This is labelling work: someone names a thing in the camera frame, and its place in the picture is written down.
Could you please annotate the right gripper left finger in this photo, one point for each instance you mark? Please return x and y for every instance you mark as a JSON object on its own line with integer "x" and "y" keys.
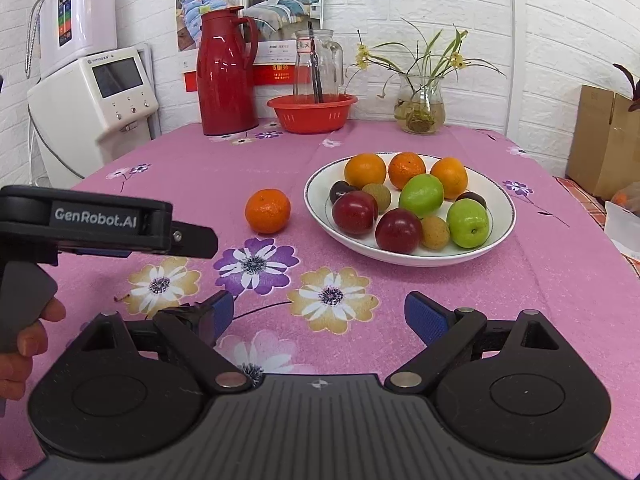
{"x": 126, "y": 389}

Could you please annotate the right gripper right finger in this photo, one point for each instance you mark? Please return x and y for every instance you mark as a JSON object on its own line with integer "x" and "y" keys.
{"x": 511, "y": 389}

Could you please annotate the green apple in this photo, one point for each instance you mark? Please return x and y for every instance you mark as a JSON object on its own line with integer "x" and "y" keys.
{"x": 468, "y": 223}
{"x": 422, "y": 195}

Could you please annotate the red plum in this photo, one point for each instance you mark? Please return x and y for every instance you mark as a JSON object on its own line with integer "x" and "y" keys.
{"x": 355, "y": 213}
{"x": 399, "y": 230}

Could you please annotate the orange tangerine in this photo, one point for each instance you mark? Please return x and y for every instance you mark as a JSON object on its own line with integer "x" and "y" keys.
{"x": 403, "y": 167}
{"x": 267, "y": 211}

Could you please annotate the dark purple plum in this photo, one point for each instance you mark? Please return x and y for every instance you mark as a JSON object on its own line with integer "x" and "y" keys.
{"x": 339, "y": 189}

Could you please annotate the person's left hand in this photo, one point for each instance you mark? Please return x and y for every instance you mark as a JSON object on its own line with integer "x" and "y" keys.
{"x": 16, "y": 367}

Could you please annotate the white water dispenser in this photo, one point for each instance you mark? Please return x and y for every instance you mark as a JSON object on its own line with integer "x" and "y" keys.
{"x": 91, "y": 112}

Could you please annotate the white round plate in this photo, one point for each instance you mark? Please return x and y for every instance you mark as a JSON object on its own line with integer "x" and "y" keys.
{"x": 500, "y": 208}

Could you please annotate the brown longan lower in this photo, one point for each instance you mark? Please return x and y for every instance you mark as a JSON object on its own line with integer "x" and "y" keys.
{"x": 435, "y": 233}

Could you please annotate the brown longan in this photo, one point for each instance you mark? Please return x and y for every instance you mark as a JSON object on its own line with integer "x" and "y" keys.
{"x": 381, "y": 195}
{"x": 435, "y": 233}

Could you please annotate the white plastic bag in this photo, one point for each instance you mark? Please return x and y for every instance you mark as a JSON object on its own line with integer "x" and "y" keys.
{"x": 622, "y": 227}

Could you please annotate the pink floral tablecloth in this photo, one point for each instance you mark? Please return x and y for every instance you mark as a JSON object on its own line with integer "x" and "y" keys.
{"x": 557, "y": 260}

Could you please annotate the plaid cloth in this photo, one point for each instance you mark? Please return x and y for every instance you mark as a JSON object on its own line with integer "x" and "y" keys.
{"x": 591, "y": 205}

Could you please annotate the orange on plate right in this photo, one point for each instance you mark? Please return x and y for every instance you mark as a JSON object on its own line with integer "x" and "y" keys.
{"x": 452, "y": 175}

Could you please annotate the orange on plate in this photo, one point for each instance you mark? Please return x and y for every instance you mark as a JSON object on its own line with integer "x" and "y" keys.
{"x": 364, "y": 169}
{"x": 452, "y": 175}

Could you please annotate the brown longan upper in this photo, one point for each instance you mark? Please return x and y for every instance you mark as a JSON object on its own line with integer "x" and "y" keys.
{"x": 381, "y": 195}

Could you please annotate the cardboard box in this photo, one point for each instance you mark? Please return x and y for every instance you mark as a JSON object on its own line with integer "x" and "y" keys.
{"x": 604, "y": 157}

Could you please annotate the red thermos jug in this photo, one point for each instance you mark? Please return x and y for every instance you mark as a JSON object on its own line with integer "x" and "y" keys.
{"x": 224, "y": 66}

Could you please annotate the orange on plate left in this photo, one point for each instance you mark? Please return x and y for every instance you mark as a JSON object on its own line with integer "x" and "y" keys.
{"x": 364, "y": 169}

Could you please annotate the red plastic basket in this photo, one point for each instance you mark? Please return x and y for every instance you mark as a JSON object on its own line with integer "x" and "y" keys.
{"x": 300, "y": 114}

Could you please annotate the glass vase with plant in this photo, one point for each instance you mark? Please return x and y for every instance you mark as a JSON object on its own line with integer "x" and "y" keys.
{"x": 420, "y": 70}

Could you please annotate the clear glass pitcher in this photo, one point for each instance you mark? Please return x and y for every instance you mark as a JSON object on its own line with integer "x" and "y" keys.
{"x": 319, "y": 67}

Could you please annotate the bedding poster calendar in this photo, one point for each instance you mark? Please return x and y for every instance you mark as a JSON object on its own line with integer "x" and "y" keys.
{"x": 277, "y": 22}

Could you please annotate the white wall water purifier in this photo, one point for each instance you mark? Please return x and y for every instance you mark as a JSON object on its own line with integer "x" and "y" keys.
{"x": 71, "y": 29}

